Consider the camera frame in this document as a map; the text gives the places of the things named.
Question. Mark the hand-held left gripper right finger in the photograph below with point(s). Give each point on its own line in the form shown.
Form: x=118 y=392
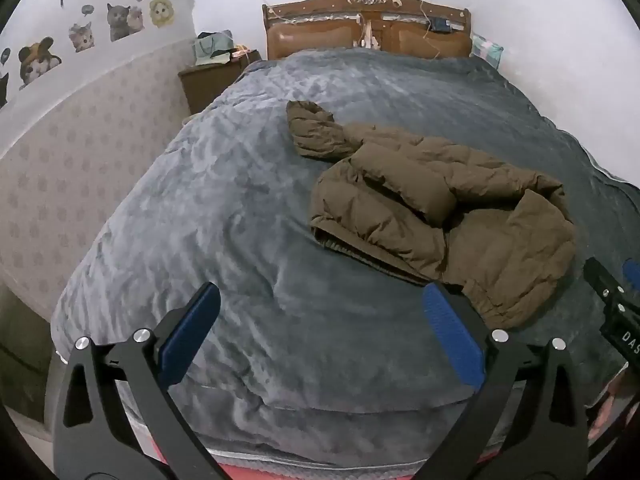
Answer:
x=450 y=330

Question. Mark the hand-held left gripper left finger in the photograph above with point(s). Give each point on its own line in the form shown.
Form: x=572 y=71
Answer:
x=192 y=327

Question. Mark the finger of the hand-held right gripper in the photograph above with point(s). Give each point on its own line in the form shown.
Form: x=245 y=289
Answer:
x=602 y=280
x=632 y=272

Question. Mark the olive brown puffer jacket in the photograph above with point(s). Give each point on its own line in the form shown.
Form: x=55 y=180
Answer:
x=425 y=200

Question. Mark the person's right hand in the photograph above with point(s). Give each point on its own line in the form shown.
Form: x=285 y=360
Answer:
x=607 y=405

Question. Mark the grey plush blanket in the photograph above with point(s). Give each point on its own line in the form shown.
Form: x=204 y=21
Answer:
x=225 y=200

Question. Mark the brown wooden nightstand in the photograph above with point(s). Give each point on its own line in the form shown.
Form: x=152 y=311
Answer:
x=210 y=82

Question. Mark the mint green bag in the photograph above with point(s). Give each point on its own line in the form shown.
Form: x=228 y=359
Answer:
x=212 y=50

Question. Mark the dark device on headboard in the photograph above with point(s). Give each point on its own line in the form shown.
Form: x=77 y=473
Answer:
x=441 y=25

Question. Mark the brown white pet sticker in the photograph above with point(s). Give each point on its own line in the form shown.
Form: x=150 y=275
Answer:
x=39 y=62

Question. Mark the yellow flower cat sticker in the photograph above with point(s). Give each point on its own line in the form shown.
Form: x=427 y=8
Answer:
x=161 y=11

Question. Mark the wooden bed headboard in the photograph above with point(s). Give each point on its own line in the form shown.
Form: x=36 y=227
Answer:
x=320 y=35

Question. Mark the black cat wall sticker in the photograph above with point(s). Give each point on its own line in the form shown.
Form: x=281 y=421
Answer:
x=4 y=91

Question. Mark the tabby kitten wall sticker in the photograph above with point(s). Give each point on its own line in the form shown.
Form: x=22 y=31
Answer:
x=82 y=36

